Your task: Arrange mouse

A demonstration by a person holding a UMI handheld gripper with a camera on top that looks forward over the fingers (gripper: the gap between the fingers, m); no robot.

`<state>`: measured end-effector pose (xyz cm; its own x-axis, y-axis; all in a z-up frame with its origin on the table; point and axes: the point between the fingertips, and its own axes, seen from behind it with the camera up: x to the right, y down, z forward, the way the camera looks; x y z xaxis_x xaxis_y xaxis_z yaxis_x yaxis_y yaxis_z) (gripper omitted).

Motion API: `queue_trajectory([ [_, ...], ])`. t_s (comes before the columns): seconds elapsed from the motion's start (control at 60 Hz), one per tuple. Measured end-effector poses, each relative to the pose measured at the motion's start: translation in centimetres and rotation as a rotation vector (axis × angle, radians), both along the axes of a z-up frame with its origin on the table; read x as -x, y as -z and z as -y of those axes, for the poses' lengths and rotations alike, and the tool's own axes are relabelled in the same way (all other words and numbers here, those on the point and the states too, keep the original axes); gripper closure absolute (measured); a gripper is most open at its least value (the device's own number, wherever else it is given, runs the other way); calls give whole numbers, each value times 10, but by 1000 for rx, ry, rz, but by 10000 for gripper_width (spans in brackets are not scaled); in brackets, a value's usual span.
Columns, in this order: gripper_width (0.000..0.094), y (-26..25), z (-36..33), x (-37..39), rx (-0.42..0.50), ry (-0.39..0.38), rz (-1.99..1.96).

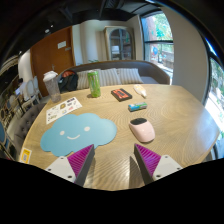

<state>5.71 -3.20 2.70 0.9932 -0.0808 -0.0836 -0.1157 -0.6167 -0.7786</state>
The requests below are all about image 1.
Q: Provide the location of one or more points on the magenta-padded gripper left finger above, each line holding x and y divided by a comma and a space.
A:
63, 166

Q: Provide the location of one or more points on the yellow white card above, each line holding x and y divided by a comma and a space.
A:
25, 155

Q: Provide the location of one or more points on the grey tufted armchair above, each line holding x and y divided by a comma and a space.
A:
28, 120

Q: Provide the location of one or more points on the brown wooden door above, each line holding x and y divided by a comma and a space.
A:
50, 56

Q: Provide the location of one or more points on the blue cloud-shaped mouse pad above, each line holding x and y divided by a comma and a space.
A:
76, 131

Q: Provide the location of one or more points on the green drink can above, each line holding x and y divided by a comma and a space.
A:
94, 84

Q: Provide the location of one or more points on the black backpack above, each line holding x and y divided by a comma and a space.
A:
68, 83

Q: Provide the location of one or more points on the white sticker sheet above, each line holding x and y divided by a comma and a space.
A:
62, 109

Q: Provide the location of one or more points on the large glass window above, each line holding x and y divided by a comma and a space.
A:
158, 40
215, 100

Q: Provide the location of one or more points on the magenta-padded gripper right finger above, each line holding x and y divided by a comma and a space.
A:
163, 165

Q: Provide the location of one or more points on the glass-door cabinet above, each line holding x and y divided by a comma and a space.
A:
120, 43

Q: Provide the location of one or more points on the white door sign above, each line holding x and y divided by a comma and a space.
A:
62, 44

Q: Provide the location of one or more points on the small green white pack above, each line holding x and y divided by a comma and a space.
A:
137, 106

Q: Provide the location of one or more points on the grey curved sofa bench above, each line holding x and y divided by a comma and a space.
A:
150, 70

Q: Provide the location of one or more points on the black and orange box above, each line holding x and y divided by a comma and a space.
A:
121, 94

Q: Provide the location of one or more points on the group of dining chairs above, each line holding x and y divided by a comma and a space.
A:
30, 90

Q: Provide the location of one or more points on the pink computer mouse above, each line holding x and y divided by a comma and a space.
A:
142, 130

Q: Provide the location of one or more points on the clear shaker cup white lid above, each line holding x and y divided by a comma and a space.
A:
53, 88

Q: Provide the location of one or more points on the person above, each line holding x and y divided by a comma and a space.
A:
20, 87

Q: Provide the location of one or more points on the white squeeze tube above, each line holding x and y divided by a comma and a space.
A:
140, 90

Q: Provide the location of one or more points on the striped cushion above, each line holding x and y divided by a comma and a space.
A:
110, 77
83, 80
130, 76

